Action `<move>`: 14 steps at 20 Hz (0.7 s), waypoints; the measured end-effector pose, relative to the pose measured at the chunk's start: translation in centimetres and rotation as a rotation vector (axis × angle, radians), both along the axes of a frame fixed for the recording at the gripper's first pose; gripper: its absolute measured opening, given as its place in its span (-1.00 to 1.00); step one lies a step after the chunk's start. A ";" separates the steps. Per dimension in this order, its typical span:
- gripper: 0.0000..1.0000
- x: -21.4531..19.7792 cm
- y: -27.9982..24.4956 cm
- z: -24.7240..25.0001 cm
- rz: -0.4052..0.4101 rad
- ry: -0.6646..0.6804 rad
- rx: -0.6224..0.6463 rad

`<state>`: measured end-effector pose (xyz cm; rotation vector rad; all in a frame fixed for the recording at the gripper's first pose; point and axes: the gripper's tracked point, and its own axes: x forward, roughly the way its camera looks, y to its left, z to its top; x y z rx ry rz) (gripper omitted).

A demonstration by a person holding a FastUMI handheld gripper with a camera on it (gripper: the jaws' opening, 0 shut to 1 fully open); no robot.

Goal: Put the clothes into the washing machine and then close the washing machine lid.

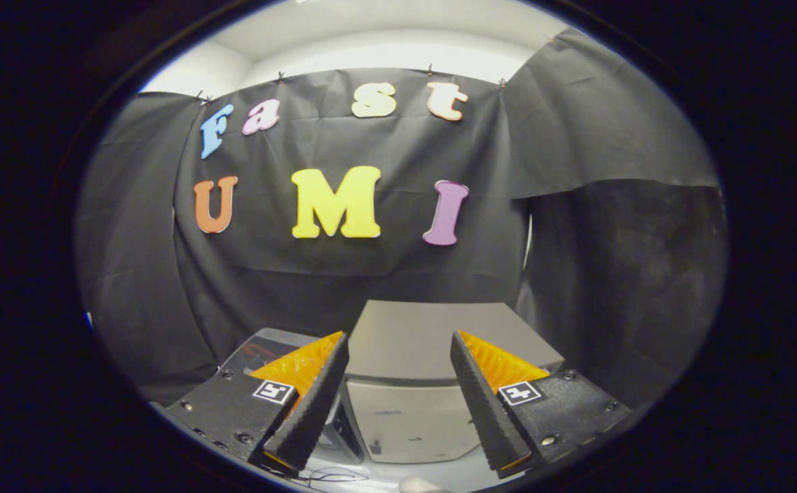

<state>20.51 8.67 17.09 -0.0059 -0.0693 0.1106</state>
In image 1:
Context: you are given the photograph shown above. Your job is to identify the beige cabinet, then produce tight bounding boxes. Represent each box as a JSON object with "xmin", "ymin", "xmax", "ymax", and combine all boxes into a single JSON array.
[{"xmin": 340, "ymin": 300, "xmax": 565, "ymax": 464}]

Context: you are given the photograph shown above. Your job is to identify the black backdrop cloth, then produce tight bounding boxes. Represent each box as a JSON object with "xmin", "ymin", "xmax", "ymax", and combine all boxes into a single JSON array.
[{"xmin": 75, "ymin": 27, "xmax": 728, "ymax": 405}]

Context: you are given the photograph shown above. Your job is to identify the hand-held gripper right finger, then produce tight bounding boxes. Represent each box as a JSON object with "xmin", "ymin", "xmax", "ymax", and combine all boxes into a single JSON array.
[{"xmin": 449, "ymin": 330, "xmax": 632, "ymax": 479}]

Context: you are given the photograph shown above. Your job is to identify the thin black floor cable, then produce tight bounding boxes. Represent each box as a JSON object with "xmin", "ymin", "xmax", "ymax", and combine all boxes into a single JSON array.
[{"xmin": 289, "ymin": 466, "xmax": 372, "ymax": 488}]

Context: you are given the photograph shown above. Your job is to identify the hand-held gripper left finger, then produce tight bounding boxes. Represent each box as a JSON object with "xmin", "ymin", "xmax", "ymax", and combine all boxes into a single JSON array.
[{"xmin": 164, "ymin": 331, "xmax": 350, "ymax": 475}]

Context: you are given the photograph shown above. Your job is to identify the grey washing machine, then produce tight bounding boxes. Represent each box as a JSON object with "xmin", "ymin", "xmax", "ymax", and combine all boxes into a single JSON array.
[{"xmin": 215, "ymin": 342, "xmax": 366, "ymax": 466}]

